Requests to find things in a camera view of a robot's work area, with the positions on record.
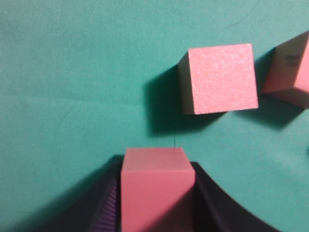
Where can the green cloth backdrop and cover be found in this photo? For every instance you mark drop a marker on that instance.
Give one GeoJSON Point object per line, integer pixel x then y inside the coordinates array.
{"type": "Point", "coordinates": [82, 80]}

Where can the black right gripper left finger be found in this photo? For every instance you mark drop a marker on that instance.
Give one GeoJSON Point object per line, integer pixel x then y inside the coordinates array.
{"type": "Point", "coordinates": [96, 210]}

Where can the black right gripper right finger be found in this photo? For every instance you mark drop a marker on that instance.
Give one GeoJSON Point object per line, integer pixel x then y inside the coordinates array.
{"type": "Point", "coordinates": [216, 211]}

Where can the pink cube carried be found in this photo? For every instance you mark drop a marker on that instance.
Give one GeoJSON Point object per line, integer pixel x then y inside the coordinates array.
{"type": "Point", "coordinates": [217, 79]}
{"type": "Point", "coordinates": [157, 190]}

